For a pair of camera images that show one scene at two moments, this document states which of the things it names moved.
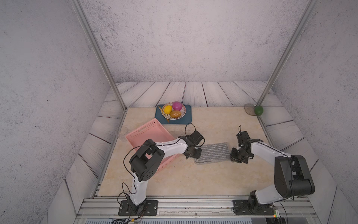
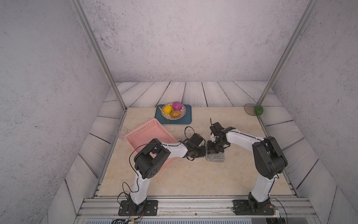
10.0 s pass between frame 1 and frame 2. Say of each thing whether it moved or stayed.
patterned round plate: stayed
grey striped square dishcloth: moved
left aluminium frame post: stayed
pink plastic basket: stayed
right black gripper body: moved
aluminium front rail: stayed
